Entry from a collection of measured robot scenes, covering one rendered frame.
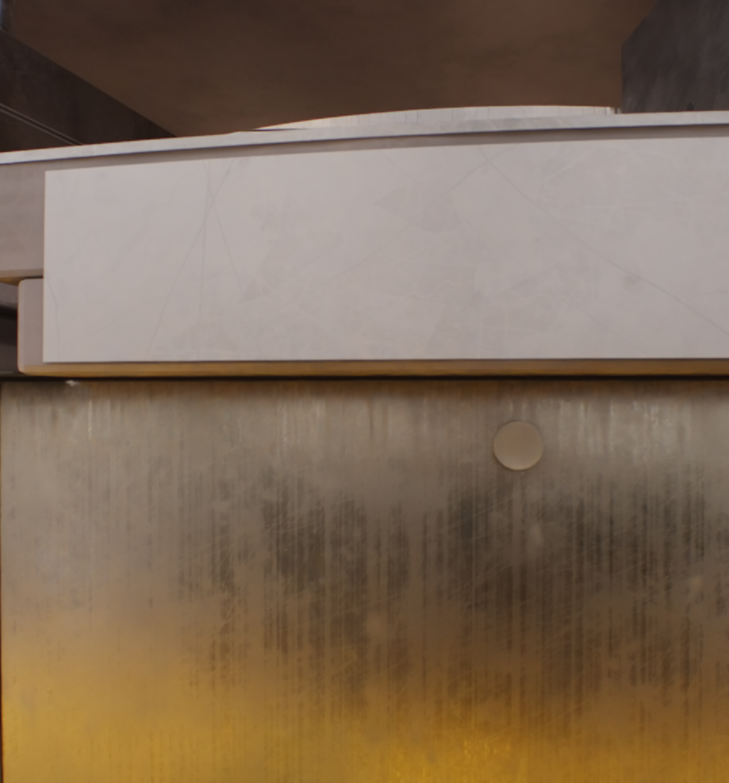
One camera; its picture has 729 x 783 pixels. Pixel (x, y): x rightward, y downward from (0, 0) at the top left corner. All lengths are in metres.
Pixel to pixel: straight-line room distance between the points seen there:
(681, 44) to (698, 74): 0.06
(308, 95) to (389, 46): 0.24
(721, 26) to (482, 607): 0.62
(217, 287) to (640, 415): 0.14
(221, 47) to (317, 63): 0.18
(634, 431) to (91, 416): 0.19
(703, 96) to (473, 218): 0.56
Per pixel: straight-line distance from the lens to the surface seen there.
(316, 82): 1.35
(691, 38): 0.78
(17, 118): 0.95
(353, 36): 1.20
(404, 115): 4.32
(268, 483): 0.22
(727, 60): 0.71
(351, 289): 0.19
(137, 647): 0.25
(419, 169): 0.19
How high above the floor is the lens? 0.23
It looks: level
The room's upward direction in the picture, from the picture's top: straight up
